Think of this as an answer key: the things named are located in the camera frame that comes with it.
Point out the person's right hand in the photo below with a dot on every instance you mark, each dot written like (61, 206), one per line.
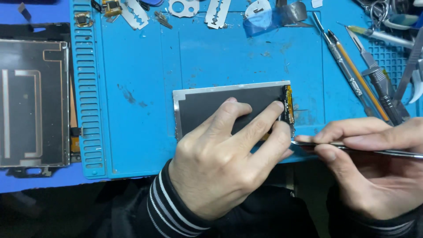
(380, 178)

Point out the person's left hand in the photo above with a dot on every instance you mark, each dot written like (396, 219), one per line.
(214, 172)

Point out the silver metal tweezers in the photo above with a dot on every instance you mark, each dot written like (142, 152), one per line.
(390, 153)

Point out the small phone display module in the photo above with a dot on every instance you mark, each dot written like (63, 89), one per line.
(205, 105)

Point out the white curved plastic tool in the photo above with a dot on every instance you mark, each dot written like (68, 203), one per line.
(417, 86)

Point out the silver pointed tweezers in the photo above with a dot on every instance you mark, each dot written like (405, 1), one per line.
(411, 66)

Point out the blue silicone repair mat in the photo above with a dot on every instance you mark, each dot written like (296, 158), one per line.
(218, 53)

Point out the silver metal precision screwdriver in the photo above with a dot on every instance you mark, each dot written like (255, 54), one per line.
(342, 64)

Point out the clear syringe with needle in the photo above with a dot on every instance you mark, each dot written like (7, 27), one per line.
(380, 34)

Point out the clear blue plastic film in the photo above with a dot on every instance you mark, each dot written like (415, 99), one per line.
(261, 26)

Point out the silver razor blade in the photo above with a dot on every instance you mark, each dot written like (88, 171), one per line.
(217, 14)
(134, 15)

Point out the metal plate with holes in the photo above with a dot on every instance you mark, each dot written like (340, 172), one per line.
(191, 10)

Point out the heap of metal tools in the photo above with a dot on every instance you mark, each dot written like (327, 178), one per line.
(390, 11)

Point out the white plastic pick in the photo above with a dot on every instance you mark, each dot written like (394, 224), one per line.
(259, 8)

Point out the crumpled grey foil piece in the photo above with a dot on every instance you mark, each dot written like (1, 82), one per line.
(294, 15)

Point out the small white plastic piece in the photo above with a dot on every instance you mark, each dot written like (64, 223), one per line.
(317, 3)

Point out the gold chip module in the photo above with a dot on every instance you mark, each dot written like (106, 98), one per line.
(111, 8)

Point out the large tablet display panel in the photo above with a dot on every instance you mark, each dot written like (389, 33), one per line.
(33, 105)

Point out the black flex strip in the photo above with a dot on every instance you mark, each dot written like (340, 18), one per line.
(24, 11)

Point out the small grey metal bracket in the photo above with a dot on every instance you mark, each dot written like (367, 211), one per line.
(163, 20)

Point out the small gold camera module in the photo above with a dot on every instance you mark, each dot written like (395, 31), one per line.
(83, 19)

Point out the black tablet frame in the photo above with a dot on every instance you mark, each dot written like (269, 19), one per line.
(19, 31)

